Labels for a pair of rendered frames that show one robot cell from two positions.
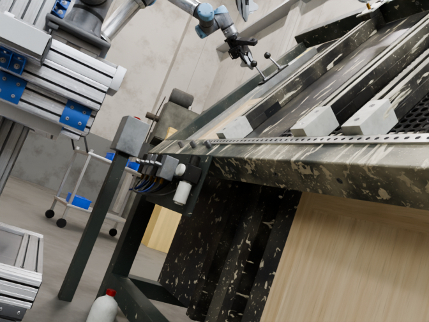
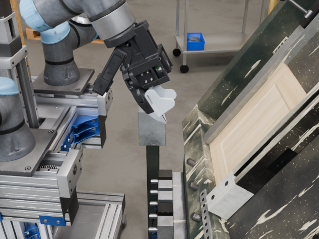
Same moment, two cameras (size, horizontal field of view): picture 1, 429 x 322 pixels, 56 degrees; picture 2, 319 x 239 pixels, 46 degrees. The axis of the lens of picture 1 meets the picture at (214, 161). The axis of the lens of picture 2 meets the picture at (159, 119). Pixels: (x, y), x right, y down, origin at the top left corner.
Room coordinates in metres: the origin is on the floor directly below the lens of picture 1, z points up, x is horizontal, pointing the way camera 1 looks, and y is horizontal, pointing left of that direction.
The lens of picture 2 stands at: (0.79, -0.23, 1.73)
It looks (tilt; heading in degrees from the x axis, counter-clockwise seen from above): 32 degrees down; 27
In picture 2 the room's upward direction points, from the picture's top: straight up
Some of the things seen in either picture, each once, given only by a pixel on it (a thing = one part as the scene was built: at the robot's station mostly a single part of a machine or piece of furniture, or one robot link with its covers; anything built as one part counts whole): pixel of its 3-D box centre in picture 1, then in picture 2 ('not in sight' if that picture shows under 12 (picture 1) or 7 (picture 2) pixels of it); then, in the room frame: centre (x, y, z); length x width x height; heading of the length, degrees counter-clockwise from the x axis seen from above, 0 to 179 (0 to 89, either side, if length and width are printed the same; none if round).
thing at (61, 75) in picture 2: not in sight; (60, 67); (1.87, 0.80, 1.09); 0.15 x 0.15 x 0.10
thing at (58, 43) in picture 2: not in sight; (57, 40); (1.88, 0.80, 1.20); 0.13 x 0.12 x 0.14; 176
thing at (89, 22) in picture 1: (83, 25); (7, 133); (1.41, 0.62, 1.09); 0.15 x 0.15 x 0.10
